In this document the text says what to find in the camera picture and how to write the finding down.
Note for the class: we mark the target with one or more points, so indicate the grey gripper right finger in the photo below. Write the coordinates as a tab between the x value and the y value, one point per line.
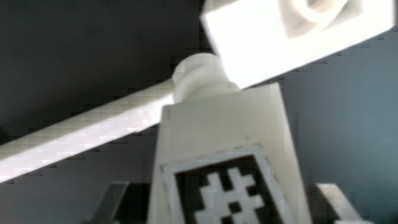
340	204

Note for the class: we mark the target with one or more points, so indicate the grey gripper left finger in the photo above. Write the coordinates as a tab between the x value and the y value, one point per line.
105	212

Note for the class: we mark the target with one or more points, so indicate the white stool leg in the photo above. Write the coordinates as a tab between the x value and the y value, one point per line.
226	175

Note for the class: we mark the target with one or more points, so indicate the white round stool seat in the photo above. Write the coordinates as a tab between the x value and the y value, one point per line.
274	34

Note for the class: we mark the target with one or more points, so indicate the white L-shaped fence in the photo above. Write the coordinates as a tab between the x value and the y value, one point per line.
118	119

